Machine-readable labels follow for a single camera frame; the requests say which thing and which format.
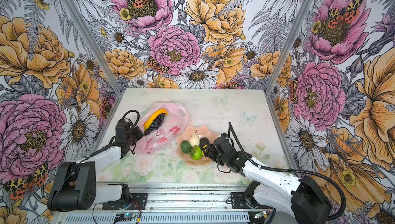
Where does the dark green avocado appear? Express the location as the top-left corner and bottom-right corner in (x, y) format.
(200, 138), (210, 154)

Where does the bright green bumpy fruit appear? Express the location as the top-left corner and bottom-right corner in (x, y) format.
(189, 146), (204, 161)

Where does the pink scalloped bowl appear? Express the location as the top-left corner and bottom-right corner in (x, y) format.
(176, 126), (219, 166)

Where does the yellow banana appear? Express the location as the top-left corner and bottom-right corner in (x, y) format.
(143, 109), (168, 130)

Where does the beige garlic bulb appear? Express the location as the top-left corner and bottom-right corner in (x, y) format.
(188, 132), (200, 147)

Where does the smooth green lime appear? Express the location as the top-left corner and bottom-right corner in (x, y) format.
(180, 141), (192, 154)

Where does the pink plastic bag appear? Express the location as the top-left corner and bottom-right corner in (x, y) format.
(135, 103), (189, 155)

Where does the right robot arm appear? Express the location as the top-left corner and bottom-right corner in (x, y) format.
(200, 133), (333, 224)

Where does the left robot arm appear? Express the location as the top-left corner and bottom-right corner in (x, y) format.
(47, 120), (144, 212)

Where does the dark grape bunch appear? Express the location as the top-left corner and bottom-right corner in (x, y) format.
(144, 113), (166, 135)

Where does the green circuit board right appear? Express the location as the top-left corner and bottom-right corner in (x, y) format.
(249, 210), (267, 220)

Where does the green circuit board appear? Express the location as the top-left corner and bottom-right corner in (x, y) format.
(249, 210), (267, 220)
(113, 213), (142, 224)

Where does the green circuit board left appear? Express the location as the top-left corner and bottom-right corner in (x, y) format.
(113, 213), (142, 224)

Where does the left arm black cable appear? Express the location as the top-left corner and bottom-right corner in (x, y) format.
(89, 109), (141, 160)

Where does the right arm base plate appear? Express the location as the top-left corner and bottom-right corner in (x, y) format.
(226, 192), (269, 209)

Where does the aluminium front rail frame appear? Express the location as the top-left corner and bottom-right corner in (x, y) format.
(51, 183), (299, 224)

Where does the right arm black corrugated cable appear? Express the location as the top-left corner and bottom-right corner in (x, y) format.
(227, 121), (347, 224)

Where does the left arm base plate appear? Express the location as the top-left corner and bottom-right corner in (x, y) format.
(102, 193), (148, 211)

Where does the left aluminium corner post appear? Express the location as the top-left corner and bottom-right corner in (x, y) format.
(60, 0), (123, 96)

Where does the aluminium corner post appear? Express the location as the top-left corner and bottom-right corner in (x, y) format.
(264, 0), (331, 95)
(60, 0), (123, 96)

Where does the right aluminium corner post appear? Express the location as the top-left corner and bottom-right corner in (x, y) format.
(264, 0), (331, 95)

